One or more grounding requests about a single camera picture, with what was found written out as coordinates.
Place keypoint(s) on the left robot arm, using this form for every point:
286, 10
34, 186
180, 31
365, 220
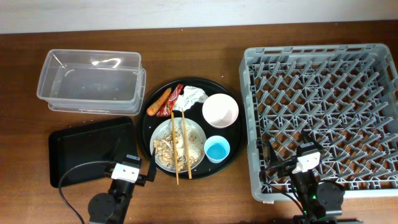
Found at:
112, 206

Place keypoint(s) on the grey plate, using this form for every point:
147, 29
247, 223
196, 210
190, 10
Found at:
199, 137

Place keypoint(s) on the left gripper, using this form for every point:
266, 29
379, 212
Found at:
152, 168

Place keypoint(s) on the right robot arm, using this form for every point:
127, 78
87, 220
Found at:
319, 200

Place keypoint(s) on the pink bowl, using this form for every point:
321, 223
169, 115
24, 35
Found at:
220, 110

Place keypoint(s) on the clear plastic bin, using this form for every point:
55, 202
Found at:
93, 81

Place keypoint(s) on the white tissue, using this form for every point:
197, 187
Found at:
190, 96

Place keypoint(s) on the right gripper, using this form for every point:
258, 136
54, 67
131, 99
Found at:
285, 168

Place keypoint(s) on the round black tray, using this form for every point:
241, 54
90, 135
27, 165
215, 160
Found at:
149, 126

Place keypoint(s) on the wooden chopstick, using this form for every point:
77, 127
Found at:
186, 146
174, 148

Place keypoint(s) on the black rectangular tray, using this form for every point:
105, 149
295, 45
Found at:
109, 140

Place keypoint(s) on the grey dishwasher rack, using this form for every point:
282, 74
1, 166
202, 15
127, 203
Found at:
343, 96

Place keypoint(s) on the orange carrot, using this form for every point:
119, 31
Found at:
153, 108

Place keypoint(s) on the light blue cup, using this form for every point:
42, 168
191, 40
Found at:
216, 149

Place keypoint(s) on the food scraps rice and peanuts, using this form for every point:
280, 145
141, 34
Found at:
174, 149

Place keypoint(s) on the red snack wrapper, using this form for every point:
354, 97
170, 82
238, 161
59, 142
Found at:
166, 109

